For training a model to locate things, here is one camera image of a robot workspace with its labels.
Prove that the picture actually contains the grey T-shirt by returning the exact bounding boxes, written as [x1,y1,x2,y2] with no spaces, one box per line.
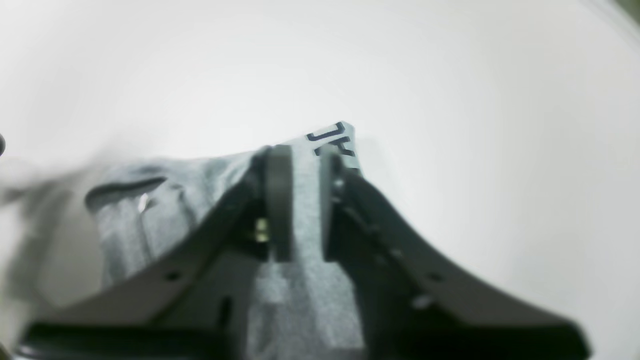
[86,121,367,360]

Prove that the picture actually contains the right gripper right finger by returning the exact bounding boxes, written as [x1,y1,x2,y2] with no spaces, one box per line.
[320,152,590,360]

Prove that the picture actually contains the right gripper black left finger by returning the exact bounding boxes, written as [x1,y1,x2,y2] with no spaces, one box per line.
[17,145,293,360]

